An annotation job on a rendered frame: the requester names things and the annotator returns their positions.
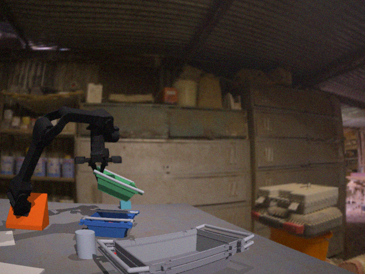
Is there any grey cylinder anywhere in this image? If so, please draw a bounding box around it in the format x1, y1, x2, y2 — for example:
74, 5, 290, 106
75, 229, 97, 259

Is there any green plastic tray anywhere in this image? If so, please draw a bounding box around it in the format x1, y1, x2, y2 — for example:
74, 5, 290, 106
93, 166, 144, 202

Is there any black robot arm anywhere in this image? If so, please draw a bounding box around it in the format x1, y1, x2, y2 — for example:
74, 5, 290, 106
6, 106, 119, 217

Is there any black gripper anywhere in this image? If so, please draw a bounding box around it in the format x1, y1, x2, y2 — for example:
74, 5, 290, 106
75, 141, 121, 181

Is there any blue plastic tray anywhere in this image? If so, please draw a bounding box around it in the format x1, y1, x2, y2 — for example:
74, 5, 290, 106
78, 211, 139, 238

